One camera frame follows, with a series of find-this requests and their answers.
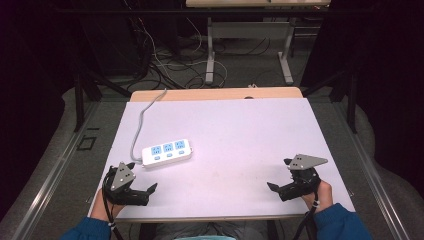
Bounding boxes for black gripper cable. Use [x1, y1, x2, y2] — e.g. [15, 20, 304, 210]
[101, 171, 125, 240]
[291, 189, 322, 240]

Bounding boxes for tangle of floor cables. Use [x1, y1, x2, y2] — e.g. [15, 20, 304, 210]
[123, 13, 278, 90]

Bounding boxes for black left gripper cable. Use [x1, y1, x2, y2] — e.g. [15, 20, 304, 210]
[101, 171, 125, 240]

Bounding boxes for white table cover sheet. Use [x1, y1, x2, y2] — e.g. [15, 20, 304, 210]
[87, 97, 356, 222]

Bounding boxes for black metal stand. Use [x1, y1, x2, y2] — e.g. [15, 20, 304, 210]
[72, 64, 133, 133]
[300, 64, 360, 135]

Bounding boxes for person's left hand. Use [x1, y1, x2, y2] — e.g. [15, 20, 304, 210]
[89, 187, 126, 223]

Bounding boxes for person's lap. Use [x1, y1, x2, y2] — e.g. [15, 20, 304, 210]
[154, 220, 269, 240]

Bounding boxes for aluminium floor rail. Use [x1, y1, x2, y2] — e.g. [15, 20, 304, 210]
[11, 101, 101, 240]
[333, 101, 411, 240]

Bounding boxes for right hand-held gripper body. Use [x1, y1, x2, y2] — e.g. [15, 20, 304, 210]
[277, 153, 329, 203]

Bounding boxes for person's right hand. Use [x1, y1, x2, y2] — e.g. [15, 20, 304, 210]
[300, 179, 334, 215]

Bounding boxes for black floor socket hatch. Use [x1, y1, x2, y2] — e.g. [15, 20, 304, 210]
[76, 135, 98, 152]

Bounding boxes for grey power strip cable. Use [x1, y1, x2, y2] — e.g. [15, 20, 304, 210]
[129, 87, 168, 165]

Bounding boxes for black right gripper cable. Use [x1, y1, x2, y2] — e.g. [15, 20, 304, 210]
[291, 189, 322, 240]

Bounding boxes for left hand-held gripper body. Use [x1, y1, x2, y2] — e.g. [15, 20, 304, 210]
[102, 161, 150, 207]

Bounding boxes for white-legged desk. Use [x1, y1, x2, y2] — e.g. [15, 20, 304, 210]
[185, 0, 332, 86]

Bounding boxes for white power strip blue sockets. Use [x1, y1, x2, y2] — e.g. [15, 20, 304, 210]
[140, 138, 194, 169]

